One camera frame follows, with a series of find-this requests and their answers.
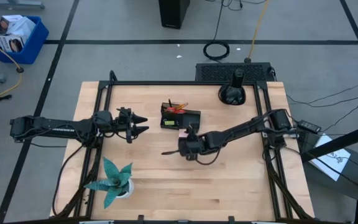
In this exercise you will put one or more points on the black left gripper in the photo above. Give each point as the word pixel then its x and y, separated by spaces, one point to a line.
pixel 123 123

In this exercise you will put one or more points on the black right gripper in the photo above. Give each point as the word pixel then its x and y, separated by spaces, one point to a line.
pixel 191 146

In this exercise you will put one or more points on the yellow sticky note pad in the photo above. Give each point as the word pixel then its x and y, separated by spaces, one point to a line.
pixel 169 123

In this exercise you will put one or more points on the black pen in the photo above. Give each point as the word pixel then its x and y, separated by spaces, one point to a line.
pixel 170 102

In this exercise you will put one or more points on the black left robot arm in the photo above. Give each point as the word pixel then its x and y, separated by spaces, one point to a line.
pixel 57 127

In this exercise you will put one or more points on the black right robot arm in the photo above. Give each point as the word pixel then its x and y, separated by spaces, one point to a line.
pixel 241 129

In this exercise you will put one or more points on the black mesh desk organizer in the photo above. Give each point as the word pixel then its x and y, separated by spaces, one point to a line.
pixel 191 119

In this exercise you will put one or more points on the white plant pot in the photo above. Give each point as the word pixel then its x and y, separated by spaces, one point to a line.
pixel 130 188

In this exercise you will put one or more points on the green artificial plant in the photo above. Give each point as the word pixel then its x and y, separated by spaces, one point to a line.
pixel 112 182

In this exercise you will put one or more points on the black desk lamp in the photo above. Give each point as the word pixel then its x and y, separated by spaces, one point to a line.
pixel 232 93

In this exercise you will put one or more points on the black perforated computer case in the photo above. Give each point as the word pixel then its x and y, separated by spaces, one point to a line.
pixel 210 72

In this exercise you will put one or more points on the black tower computer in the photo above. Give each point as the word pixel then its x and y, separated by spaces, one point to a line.
pixel 173 14

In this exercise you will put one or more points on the blue plastic bin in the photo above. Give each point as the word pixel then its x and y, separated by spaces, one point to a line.
pixel 33 46

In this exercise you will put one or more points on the black power adapter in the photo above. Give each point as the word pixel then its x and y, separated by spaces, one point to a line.
pixel 309 126

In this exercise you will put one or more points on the white printed cardboard box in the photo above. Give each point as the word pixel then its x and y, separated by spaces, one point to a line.
pixel 15 26
pixel 9 43

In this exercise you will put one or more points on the white paper sheet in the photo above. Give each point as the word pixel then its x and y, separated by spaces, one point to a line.
pixel 337 161

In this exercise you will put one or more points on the black aluminium table frame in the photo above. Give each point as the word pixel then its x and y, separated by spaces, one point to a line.
pixel 182 83

